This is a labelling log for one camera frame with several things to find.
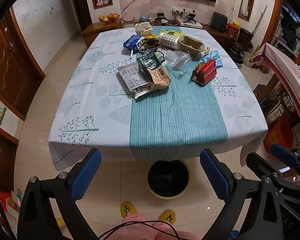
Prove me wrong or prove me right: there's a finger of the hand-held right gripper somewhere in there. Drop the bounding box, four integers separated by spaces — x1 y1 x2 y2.
246 152 284 180
270 144 300 167

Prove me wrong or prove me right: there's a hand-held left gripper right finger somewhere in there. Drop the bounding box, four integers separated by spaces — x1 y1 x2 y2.
200 149 284 240

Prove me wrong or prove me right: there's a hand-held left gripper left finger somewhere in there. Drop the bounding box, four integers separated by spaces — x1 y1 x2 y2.
17 149 102 240

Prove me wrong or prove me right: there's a yellow rim trash bin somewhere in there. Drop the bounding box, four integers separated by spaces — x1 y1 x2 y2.
147 160 190 200

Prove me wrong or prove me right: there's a black yellow wrapper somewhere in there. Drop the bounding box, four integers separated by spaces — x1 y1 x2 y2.
140 37 162 52

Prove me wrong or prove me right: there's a light green tea bag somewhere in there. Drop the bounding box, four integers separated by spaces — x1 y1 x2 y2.
158 29 184 39

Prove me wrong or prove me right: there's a red bucket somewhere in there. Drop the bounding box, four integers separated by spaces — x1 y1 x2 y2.
264 124 294 154

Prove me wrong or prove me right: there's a leaf print striped tablecloth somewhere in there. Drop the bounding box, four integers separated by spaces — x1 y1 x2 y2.
48 26 268 172

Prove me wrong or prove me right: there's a pink covered table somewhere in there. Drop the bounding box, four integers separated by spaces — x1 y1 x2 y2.
250 42 300 135

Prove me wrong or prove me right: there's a colourful toy box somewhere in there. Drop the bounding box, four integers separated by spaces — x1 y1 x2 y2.
0 190 23 230

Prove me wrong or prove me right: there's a white bucket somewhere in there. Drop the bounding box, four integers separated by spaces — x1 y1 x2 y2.
242 51 255 68

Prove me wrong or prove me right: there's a red box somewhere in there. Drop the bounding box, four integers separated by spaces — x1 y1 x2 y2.
191 59 217 86

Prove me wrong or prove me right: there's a silver foil packet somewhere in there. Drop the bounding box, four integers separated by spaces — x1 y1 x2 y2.
117 64 153 100

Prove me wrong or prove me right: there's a dark stacked pot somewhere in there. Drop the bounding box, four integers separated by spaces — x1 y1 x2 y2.
230 42 244 64

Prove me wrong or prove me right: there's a green and beige snack bag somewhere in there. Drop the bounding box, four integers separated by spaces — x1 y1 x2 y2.
136 54 172 91

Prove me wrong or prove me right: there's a blue face mask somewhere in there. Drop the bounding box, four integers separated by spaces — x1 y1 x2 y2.
199 50 227 68

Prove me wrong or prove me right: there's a clear plastic packaging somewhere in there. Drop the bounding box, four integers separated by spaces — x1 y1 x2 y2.
165 50 192 75

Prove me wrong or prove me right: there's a dark wooden bin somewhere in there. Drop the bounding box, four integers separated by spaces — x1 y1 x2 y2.
237 27 253 49

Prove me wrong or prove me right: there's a green label packet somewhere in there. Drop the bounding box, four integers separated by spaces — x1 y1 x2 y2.
146 50 167 64

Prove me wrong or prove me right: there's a brown pulp cup holder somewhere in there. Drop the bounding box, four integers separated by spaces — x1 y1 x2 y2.
177 35 206 58

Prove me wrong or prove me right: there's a red basket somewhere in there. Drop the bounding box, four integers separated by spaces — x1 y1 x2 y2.
226 22 240 38

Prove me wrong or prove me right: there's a wooden door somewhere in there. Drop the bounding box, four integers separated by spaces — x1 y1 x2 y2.
0 7 45 120

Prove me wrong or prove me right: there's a wooden stick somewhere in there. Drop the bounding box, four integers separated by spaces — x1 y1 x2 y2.
252 5 268 34

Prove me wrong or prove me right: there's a grey checkered paper cup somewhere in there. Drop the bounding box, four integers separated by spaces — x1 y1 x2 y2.
159 33 184 50

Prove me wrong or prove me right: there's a blue wet wipe packet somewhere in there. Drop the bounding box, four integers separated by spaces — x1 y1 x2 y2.
123 35 143 52

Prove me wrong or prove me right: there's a wooden cabinet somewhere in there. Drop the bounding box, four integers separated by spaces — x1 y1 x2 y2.
80 17 240 48

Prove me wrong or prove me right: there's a dark green air fryer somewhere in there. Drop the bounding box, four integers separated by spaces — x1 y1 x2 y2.
211 12 228 32

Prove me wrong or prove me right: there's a white set-top box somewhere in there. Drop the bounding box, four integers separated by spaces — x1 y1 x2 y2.
180 22 203 29

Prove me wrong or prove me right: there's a white crumpled paper bag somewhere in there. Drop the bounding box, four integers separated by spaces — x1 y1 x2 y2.
134 22 154 35

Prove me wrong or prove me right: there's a fruit bowl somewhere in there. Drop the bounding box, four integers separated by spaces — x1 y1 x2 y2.
98 13 120 24

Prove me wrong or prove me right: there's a white power strip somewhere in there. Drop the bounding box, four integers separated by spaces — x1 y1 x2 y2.
172 7 195 14

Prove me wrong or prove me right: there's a black cable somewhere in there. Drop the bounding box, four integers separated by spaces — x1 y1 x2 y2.
99 220 180 240

